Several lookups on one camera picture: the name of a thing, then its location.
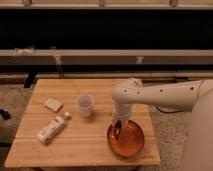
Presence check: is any beige sponge block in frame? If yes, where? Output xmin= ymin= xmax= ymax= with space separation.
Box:
xmin=44 ymin=98 xmax=63 ymax=112

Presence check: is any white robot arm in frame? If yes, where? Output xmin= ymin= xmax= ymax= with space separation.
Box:
xmin=111 ymin=78 xmax=213 ymax=171

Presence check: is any black object on floor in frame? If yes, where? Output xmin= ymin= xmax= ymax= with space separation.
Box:
xmin=0 ymin=109 xmax=11 ymax=120

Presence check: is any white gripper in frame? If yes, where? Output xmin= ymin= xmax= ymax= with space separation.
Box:
xmin=112 ymin=103 xmax=132 ymax=127

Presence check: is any black cable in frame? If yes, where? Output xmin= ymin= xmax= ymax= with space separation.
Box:
xmin=155 ymin=105 xmax=183 ymax=115

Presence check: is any clear plastic cup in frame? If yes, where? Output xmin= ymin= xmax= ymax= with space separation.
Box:
xmin=76 ymin=94 xmax=94 ymax=117

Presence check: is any white plastic bottle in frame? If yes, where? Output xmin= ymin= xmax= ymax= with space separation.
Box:
xmin=37 ymin=112 xmax=71 ymax=144

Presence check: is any orange ceramic bowl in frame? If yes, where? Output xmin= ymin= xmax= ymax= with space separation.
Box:
xmin=107 ymin=120 xmax=145 ymax=158

